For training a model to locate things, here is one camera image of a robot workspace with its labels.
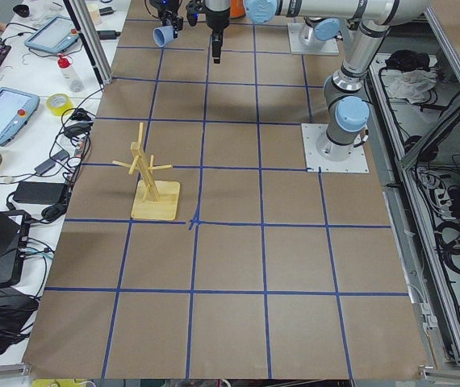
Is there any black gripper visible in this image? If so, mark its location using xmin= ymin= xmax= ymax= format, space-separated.
xmin=149 ymin=0 xmax=183 ymax=39
xmin=206 ymin=8 xmax=230 ymax=64

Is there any light blue plastic cup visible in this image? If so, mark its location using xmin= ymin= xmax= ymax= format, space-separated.
xmin=153 ymin=26 xmax=175 ymax=48

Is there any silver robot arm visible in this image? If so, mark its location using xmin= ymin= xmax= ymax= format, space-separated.
xmin=186 ymin=1 xmax=429 ymax=63
xmin=243 ymin=1 xmax=388 ymax=162

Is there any white paper cup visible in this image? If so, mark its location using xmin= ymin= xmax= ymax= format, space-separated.
xmin=87 ymin=3 xmax=102 ymax=25

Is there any wooden cup rack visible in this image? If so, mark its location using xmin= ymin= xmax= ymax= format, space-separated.
xmin=112 ymin=123 xmax=181 ymax=221

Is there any orange cylindrical bin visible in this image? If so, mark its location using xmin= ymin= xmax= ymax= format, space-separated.
xmin=230 ymin=0 xmax=246 ymax=19

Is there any black power adapter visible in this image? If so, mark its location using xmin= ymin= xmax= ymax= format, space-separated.
xmin=97 ymin=30 xmax=120 ymax=40

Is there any far teach pendant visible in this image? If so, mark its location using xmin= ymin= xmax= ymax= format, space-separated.
xmin=24 ymin=16 xmax=79 ymax=54

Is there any teach pendant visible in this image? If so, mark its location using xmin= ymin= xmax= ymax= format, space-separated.
xmin=0 ymin=87 xmax=40 ymax=145
xmin=24 ymin=16 xmax=79 ymax=54

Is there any red cap squeeze bottle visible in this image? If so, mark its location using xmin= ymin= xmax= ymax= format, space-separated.
xmin=57 ymin=54 xmax=85 ymax=93

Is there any yellow tape roll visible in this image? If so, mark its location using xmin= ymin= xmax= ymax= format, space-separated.
xmin=46 ymin=93 xmax=73 ymax=116

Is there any near teach pendant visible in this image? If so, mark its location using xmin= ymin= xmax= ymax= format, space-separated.
xmin=0 ymin=87 xmax=40 ymax=145

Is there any white crumpled cloth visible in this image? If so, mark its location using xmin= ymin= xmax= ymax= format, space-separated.
xmin=387 ymin=70 xmax=437 ymax=104

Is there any large black power brick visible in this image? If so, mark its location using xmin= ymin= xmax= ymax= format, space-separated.
xmin=13 ymin=181 xmax=67 ymax=205

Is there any aluminium frame post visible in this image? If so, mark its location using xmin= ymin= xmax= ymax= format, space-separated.
xmin=63 ymin=0 xmax=112 ymax=86

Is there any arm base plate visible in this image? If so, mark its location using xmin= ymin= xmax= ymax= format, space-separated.
xmin=288 ymin=19 xmax=340 ymax=56
xmin=301 ymin=123 xmax=369 ymax=173

